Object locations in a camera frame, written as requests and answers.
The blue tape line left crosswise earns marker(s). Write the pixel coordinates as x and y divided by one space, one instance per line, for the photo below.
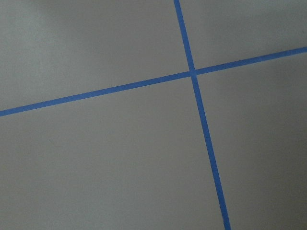
153 81

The blue tape line left lengthwise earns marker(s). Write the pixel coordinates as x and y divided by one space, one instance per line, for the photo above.
202 114

